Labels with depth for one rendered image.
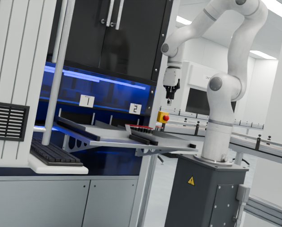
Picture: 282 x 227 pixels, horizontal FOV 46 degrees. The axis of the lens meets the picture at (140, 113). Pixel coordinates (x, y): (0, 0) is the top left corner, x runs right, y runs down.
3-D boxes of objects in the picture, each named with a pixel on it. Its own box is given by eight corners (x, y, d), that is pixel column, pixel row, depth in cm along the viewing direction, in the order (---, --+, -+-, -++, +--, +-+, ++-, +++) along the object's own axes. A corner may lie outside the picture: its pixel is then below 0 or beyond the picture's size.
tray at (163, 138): (116, 130, 194) (118, 124, 194) (150, 134, 210) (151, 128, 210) (154, 144, 167) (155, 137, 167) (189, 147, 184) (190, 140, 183)
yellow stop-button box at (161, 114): (152, 120, 222) (154, 109, 222) (160, 121, 227) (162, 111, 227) (159, 122, 217) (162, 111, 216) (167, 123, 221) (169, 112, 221)
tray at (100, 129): (54, 121, 181) (55, 115, 180) (95, 125, 197) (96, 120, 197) (84, 134, 154) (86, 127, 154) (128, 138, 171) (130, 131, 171)
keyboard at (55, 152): (13, 140, 148) (14, 134, 147) (44, 142, 156) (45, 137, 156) (47, 165, 116) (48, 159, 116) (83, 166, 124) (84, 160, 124)
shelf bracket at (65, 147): (61, 152, 177) (65, 128, 177) (66, 152, 179) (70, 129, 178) (93, 171, 151) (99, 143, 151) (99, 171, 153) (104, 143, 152)
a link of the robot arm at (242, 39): (208, 95, 163) (224, 99, 175) (230, 101, 155) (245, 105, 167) (238, -8, 157) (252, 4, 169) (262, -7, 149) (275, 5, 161)
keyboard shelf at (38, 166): (-19, 143, 142) (-18, 137, 142) (44, 147, 159) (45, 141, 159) (11, 175, 107) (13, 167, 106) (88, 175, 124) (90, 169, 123)
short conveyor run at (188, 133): (144, 136, 224) (148, 113, 223) (130, 131, 236) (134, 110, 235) (209, 142, 267) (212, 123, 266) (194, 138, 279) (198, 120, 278)
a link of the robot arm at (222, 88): (237, 127, 163) (247, 79, 162) (218, 124, 149) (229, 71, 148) (215, 122, 171) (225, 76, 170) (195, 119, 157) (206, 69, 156)
